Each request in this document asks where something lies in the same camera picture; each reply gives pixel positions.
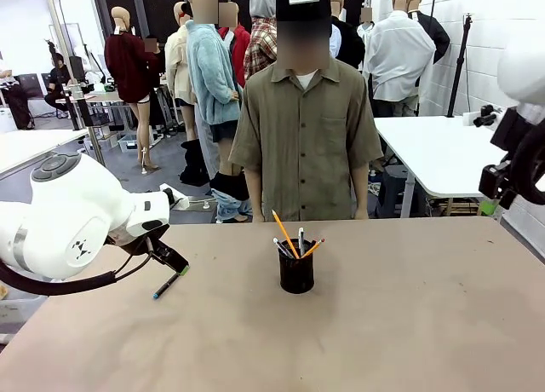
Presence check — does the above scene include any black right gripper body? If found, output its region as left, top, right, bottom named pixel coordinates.
left=490, top=107, right=536, bottom=167

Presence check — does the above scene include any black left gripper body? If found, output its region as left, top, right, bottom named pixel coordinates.
left=146, top=237, right=189, bottom=271

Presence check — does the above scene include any grey and black pen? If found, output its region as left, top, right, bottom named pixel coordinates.
left=272, top=237, right=295, bottom=259

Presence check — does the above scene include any yellow pencil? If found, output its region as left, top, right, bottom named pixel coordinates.
left=300, top=238, right=326, bottom=259
left=271, top=209, right=301, bottom=260

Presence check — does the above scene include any person's right forearm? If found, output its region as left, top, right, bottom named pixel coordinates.
left=244, top=165, right=266, bottom=217

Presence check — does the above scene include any person's left forearm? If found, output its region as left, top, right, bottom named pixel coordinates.
left=351, top=164, right=370, bottom=214

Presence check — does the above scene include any black pen blue tip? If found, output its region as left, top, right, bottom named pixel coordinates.
left=152, top=271, right=181, bottom=300

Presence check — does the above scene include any black mesh pen holder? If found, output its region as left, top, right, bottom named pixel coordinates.
left=278, top=249, right=316, bottom=295

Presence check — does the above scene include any wooden pallet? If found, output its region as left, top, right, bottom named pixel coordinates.
left=433, top=198, right=482, bottom=216

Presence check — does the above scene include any white power strip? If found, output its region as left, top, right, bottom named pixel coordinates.
left=169, top=194, right=216, bottom=213

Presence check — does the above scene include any large white table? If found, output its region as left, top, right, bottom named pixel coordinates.
left=373, top=115, right=519, bottom=217

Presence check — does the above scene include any black tripod stand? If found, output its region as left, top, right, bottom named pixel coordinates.
left=445, top=13, right=476, bottom=118

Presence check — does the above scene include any jeans and black clothes pile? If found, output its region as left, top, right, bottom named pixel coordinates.
left=210, top=172, right=253, bottom=223

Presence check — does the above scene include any grey plastic crate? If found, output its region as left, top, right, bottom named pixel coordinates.
left=117, top=134, right=140, bottom=153

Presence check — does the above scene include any mannequin in black suit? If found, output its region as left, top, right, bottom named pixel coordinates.
left=409, top=0, right=451, bottom=65

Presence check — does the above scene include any mannequin in white shirt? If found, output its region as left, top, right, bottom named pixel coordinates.
left=364, top=0, right=438, bottom=117

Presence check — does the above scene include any person in olive shirt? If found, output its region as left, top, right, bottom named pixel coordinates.
left=229, top=0, right=384, bottom=222

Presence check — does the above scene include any cluttered workbench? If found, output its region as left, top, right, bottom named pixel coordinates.
left=63, top=83, right=129, bottom=124

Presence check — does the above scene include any white table with grey edge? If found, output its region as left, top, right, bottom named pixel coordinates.
left=0, top=129, right=91, bottom=180

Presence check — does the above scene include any mannequin in black coat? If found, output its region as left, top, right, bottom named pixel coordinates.
left=329, top=0, right=367, bottom=72

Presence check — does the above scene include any mannequin in blue fleece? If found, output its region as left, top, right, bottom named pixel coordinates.
left=186, top=0, right=249, bottom=176

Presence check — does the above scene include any person in dark clothes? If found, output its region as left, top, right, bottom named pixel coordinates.
left=142, top=36, right=167, bottom=129

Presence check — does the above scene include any mannequin in cream jacket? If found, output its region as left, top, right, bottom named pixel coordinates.
left=164, top=2, right=198, bottom=141

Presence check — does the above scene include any mannequin in maroon dress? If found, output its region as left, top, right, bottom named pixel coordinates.
left=104, top=6, right=161, bottom=175

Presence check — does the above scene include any mannequin in light blue shirt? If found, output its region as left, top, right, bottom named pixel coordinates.
left=328, top=23, right=342, bottom=60

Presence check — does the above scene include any seated person in black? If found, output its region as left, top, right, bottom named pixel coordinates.
left=44, top=53, right=72, bottom=112

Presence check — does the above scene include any mannequin in red jacket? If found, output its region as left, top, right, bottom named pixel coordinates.
left=218, top=2, right=252, bottom=89

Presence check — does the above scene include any mannequin in plaid shirt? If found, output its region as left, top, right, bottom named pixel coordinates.
left=244, top=0, right=280, bottom=81

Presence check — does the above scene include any black cap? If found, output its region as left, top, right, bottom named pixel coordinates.
left=275, top=0, right=333, bottom=23

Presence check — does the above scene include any black right arm cable sleeve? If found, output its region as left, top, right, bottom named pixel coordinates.
left=510, top=130, right=545, bottom=205

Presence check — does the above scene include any black arm cable sleeve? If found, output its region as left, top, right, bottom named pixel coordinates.
left=0, top=237, right=154, bottom=297
left=510, top=130, right=545, bottom=205

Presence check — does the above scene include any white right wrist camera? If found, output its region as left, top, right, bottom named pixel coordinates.
left=462, top=104, right=504, bottom=128

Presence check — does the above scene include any black left arm cable sleeve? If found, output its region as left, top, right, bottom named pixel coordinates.
left=0, top=237, right=154, bottom=297

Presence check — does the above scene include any grey metal post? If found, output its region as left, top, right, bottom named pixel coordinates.
left=42, top=0, right=106, bottom=168

